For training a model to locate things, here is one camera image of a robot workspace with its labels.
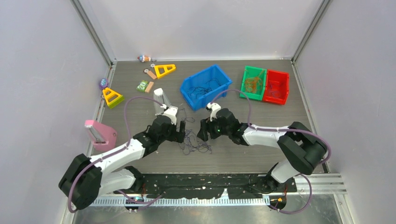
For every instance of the tan strip with ring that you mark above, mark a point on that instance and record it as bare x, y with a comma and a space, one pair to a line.
150, 73

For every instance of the wooden block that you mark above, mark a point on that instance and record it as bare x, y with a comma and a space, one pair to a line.
149, 87

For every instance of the green toy block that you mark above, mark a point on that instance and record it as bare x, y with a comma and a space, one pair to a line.
142, 86

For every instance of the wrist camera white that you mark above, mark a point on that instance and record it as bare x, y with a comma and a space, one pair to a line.
213, 108
170, 112

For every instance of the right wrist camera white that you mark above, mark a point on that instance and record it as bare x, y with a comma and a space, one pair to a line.
213, 108

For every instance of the blue plastic bin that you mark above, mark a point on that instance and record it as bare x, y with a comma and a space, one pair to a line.
201, 88

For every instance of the yellow triangle toy near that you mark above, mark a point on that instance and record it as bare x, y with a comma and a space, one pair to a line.
112, 98

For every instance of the yellow triangle toy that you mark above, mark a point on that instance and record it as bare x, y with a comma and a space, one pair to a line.
112, 98
163, 70

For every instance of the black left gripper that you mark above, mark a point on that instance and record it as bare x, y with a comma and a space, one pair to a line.
177, 136

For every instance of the purple round toy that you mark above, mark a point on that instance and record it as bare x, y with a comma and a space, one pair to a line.
103, 83

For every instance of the pink metronome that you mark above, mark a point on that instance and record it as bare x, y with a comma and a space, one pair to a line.
102, 137

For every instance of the yellow triangle toy far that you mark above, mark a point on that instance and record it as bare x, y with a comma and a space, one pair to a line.
163, 70

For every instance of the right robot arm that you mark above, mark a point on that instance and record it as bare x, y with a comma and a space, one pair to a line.
302, 149

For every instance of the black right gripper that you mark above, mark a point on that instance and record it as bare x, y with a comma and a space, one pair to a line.
206, 125

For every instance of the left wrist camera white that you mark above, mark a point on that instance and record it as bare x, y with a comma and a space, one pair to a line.
170, 112

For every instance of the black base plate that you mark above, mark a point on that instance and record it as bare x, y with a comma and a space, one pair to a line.
208, 186

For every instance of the small figurine toy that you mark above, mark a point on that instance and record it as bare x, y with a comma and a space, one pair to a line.
144, 58

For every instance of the green plastic bin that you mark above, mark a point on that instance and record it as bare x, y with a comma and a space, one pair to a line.
253, 83

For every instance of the red plastic bin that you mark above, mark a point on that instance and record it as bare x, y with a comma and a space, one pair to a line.
277, 87

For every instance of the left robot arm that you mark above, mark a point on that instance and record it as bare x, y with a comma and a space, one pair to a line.
86, 178

